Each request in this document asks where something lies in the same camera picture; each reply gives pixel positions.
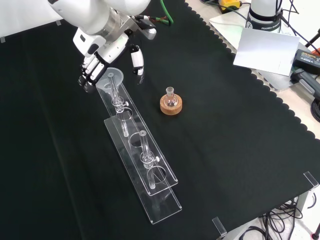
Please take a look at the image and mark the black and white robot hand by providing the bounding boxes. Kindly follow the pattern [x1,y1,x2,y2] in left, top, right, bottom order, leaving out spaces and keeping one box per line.
[72,27,146,94]

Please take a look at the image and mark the clear plastic funnel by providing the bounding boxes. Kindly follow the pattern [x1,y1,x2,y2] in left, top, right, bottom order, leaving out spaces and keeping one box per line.
[95,66,125,98]

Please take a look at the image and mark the clear acrylic funnel stand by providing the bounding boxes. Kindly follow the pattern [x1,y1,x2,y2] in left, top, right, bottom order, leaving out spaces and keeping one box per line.
[95,81,183,225]

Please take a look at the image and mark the small round-bottom glass flask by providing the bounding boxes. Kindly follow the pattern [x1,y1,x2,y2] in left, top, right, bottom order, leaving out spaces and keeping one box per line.
[164,86,179,108]

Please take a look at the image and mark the yellow stop button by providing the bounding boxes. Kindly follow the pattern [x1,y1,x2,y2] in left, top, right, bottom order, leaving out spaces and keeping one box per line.
[218,0,244,15]

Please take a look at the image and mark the black bench cloth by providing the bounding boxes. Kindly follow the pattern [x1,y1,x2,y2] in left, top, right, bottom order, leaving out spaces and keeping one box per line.
[0,0,320,240]

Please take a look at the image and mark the pale board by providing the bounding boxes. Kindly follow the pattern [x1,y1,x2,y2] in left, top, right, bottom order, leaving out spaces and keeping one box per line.
[232,27,301,77]

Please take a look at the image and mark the black power adapter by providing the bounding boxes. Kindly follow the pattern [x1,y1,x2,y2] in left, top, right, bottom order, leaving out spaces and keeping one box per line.
[291,48,320,76]

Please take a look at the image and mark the black tripod leg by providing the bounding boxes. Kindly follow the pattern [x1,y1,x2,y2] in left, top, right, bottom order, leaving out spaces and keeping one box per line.
[303,27,320,49]

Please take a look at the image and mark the clear acrylic cloth clip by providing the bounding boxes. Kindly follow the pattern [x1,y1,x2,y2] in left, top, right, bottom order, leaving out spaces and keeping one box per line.
[211,216,228,238]
[303,171,320,191]

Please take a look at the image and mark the grey table leg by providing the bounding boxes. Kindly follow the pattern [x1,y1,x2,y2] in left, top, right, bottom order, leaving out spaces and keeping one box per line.
[296,191,310,219]

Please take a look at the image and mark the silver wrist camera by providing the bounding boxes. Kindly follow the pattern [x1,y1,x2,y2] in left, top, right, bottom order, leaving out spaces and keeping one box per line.
[134,15,158,41]

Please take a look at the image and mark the green cable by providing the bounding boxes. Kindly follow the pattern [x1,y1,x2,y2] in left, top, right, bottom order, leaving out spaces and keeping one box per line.
[149,0,175,26]

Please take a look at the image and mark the cork ring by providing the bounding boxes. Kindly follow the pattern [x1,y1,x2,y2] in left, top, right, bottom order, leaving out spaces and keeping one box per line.
[159,94,184,116]

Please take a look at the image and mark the grey metal base plate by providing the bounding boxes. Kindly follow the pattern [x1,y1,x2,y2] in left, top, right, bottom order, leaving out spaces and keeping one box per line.
[208,9,305,92]

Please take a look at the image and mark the grey-black tool handle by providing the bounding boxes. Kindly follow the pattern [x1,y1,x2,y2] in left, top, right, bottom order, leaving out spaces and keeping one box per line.
[289,70,320,101]

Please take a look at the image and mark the coiled black cable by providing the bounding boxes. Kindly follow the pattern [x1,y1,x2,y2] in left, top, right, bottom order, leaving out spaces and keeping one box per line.
[310,98,320,119]

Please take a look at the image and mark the black cable bundle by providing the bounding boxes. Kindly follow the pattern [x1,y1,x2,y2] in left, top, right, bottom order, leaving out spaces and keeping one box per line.
[234,197,305,240]

